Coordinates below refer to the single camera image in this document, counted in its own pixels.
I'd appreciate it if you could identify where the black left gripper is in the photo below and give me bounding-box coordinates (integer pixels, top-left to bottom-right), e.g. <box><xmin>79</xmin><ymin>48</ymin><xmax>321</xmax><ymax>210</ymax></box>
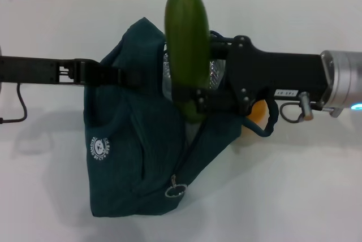
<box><xmin>0</xmin><ymin>55</ymin><xmax>145</xmax><ymax>88</ymax></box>

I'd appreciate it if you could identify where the right gripper cable with plug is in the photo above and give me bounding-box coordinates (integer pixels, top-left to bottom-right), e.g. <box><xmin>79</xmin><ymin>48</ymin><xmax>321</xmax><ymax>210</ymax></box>
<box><xmin>279</xmin><ymin>91</ymin><xmax>325</xmax><ymax>124</ymax></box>

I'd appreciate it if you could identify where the teal insulated lunch bag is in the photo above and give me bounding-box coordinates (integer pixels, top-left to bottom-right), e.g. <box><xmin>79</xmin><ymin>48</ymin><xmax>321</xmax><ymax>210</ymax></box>
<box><xmin>83</xmin><ymin>17</ymin><xmax>281</xmax><ymax>218</ymax></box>

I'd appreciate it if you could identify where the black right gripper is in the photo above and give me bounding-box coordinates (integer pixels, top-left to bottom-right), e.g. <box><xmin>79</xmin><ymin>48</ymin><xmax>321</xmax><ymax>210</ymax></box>
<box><xmin>172</xmin><ymin>34</ymin><xmax>334</xmax><ymax>117</ymax></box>

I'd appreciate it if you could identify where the green cucumber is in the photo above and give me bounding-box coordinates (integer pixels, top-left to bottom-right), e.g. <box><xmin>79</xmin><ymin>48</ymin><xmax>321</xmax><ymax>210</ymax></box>
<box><xmin>165</xmin><ymin>0</ymin><xmax>212</xmax><ymax>124</ymax></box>

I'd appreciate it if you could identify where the orange pear fruit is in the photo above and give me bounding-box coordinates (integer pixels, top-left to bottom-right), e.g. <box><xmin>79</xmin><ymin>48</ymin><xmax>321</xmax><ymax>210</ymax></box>
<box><xmin>245</xmin><ymin>100</ymin><xmax>267</xmax><ymax>126</ymax></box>

